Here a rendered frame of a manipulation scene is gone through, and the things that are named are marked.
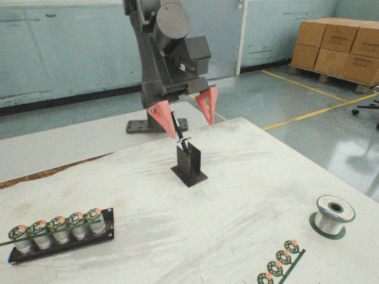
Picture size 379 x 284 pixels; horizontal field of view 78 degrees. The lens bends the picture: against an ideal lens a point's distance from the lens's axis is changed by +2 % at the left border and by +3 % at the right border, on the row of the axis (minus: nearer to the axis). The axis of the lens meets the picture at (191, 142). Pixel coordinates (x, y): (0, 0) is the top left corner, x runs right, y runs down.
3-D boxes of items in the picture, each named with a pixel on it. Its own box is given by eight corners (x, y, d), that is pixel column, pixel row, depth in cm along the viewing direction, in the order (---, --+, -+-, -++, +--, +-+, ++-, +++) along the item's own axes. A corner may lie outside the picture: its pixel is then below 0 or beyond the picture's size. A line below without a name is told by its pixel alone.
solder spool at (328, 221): (302, 214, 47) (309, 196, 44) (330, 210, 48) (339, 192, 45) (322, 242, 42) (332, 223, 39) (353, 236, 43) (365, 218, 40)
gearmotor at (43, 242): (41, 241, 41) (30, 222, 38) (57, 237, 41) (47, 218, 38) (38, 254, 39) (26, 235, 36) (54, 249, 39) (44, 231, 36)
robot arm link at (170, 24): (204, 36, 39) (192, -36, 38) (153, 39, 36) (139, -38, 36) (186, 61, 50) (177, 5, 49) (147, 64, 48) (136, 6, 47)
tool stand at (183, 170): (194, 177, 61) (181, 138, 61) (215, 178, 53) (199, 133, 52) (176, 186, 59) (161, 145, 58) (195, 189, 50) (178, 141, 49)
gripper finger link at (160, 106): (202, 129, 45) (186, 83, 45) (170, 140, 42) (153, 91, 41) (186, 133, 51) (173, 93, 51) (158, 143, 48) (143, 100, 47)
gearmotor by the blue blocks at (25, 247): (23, 245, 40) (10, 226, 37) (39, 241, 40) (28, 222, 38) (19, 258, 38) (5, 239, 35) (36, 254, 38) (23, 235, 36)
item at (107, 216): (13, 268, 38) (10, 264, 37) (25, 231, 44) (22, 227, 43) (115, 241, 42) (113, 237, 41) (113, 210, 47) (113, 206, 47)
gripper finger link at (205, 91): (228, 119, 49) (215, 76, 48) (201, 129, 45) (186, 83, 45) (211, 124, 55) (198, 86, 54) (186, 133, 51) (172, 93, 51)
